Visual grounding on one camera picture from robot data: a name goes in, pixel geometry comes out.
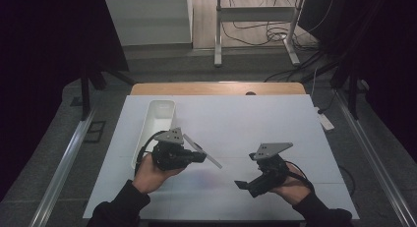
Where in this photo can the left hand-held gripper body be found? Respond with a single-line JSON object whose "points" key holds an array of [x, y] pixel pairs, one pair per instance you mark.
{"points": [[170, 155]]}

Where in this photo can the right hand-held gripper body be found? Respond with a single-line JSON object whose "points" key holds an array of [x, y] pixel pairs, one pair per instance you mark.
{"points": [[272, 171]]}

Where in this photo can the iridescent phone case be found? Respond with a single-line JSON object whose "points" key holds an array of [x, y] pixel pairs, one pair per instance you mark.
{"points": [[211, 159]]}

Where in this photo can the white plastic storage bin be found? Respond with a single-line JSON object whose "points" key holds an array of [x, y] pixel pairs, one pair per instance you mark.
{"points": [[159, 117]]}

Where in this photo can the person's right hand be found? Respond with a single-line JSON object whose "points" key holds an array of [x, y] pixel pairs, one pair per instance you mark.
{"points": [[295, 189]]}

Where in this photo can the person's left hand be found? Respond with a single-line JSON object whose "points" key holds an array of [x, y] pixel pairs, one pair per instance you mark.
{"points": [[147, 178]]}

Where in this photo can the white table cover sheet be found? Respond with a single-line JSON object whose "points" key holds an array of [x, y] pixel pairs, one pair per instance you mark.
{"points": [[229, 122]]}

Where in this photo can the wooden table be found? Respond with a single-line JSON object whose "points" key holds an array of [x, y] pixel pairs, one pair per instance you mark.
{"points": [[216, 88]]}

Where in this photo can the dark floor pad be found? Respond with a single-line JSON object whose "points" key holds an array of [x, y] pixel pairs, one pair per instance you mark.
{"points": [[95, 131]]}

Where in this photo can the black metal stand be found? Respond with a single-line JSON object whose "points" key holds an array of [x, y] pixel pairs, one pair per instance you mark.
{"points": [[86, 89], [352, 89]]}

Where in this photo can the white cabinet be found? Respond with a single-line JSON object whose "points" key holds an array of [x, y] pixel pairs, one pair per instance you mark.
{"points": [[147, 20]]}

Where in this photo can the aluminium floor rail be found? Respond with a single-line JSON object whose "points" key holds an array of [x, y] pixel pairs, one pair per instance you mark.
{"points": [[62, 168], [377, 161]]}

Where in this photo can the white metal desk frame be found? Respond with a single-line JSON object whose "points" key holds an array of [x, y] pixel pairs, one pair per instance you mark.
{"points": [[255, 14]]}

